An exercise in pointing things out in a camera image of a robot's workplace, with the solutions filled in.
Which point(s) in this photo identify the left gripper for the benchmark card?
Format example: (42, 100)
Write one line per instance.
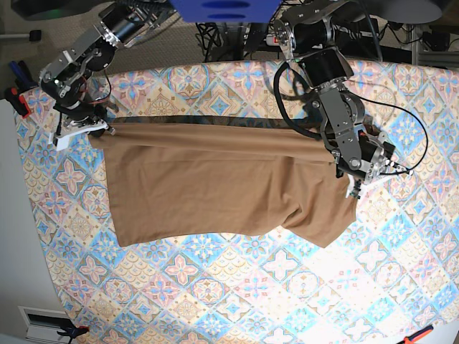
(376, 155)

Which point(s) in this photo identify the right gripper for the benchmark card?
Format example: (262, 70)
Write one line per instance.
(85, 114)

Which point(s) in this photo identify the brown t-shirt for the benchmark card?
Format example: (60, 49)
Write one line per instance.
(168, 180)

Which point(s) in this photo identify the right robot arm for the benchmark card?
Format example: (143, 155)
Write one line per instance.
(65, 79)

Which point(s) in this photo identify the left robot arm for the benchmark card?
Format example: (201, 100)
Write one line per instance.
(306, 35)

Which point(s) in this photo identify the blue clamp upper left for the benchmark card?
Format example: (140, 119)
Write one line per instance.
(24, 80)

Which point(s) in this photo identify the red black clamp left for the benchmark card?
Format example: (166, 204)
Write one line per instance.
(17, 101)

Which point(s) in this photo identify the patterned tablecloth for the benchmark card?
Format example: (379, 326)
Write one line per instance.
(391, 273)

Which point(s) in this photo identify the orange clamp bottom right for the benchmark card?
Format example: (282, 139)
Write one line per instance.
(412, 339)

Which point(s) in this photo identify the white power strip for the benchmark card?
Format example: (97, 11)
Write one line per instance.
(272, 40)

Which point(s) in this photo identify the white floor vent box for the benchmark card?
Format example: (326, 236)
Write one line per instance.
(43, 325)

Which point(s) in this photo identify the blue black clamp bottom left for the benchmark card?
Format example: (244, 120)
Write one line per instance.
(72, 332)

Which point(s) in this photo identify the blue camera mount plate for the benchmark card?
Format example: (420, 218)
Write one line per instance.
(258, 11)

